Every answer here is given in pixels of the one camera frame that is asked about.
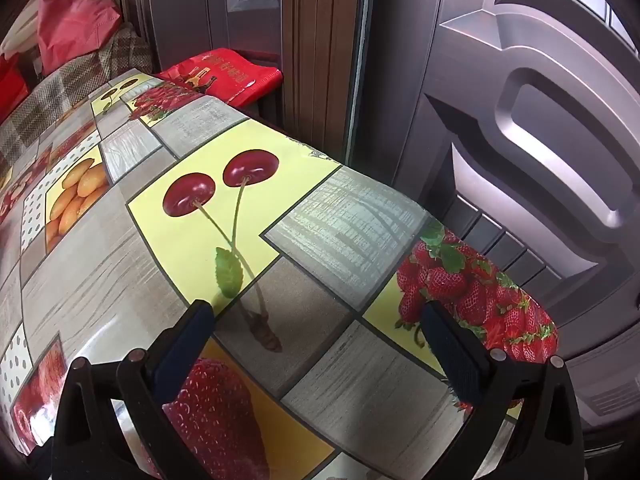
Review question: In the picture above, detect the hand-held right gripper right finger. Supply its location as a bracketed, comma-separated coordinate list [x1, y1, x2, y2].
[419, 300, 585, 480]

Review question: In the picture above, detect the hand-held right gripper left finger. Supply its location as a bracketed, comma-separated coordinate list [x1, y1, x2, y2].
[50, 299, 221, 480]

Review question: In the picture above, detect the fruit print tablecloth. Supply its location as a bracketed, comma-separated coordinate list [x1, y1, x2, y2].
[0, 72, 558, 480]

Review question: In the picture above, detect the grey metal door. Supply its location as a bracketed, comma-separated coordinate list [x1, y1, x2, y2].
[117, 0, 296, 131]
[345, 0, 640, 480]

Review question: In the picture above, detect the red printed gift bag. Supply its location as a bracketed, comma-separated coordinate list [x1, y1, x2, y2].
[152, 47, 283, 108]

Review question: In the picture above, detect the plaid blanket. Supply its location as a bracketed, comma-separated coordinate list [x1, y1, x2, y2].
[0, 22, 153, 161]

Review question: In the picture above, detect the pink plastic bag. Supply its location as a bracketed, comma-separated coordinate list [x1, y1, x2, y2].
[37, 0, 123, 78]

